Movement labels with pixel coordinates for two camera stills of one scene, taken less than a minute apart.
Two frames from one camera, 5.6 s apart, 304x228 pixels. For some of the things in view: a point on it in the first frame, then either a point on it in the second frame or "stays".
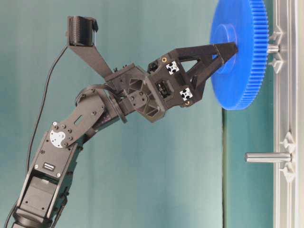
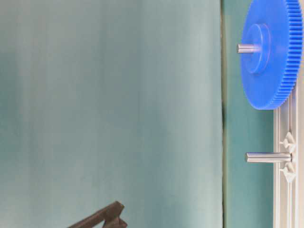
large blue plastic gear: [239, 79] to [272, 75]
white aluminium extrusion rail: [288, 67] stays
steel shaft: [268, 157] stays
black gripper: [167, 83] to [95, 220]
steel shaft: [273, 49] to [247, 48]
